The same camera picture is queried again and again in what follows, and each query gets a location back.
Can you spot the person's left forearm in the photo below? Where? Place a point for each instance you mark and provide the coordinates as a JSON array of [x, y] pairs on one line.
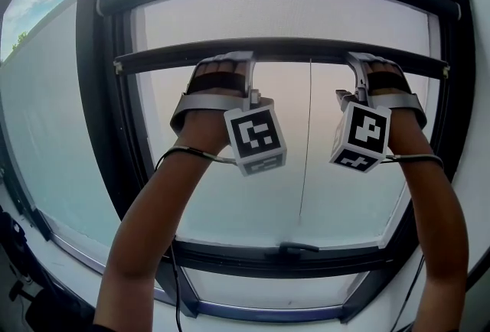
[[153, 208]]

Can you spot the large frosted glass pane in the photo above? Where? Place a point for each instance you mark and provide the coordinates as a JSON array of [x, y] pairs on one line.
[[49, 112]]

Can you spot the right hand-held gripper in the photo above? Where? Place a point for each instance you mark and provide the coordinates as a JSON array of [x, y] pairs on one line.
[[363, 131]]

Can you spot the person's right forearm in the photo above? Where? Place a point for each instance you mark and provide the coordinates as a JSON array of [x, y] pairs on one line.
[[432, 208]]

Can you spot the black office chair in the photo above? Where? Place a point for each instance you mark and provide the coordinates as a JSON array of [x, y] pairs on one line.
[[57, 307]]

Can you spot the person's right hand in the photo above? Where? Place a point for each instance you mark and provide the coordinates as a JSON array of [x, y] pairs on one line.
[[383, 68]]

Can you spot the black window frame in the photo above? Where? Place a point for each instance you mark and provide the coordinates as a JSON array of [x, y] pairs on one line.
[[95, 93]]

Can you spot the black equipment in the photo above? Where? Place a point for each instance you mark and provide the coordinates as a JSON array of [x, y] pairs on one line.
[[15, 242]]

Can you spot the person's left hand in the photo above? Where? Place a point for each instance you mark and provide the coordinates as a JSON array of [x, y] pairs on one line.
[[220, 68]]

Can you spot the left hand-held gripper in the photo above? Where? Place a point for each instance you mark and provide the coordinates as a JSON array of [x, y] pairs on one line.
[[254, 131]]

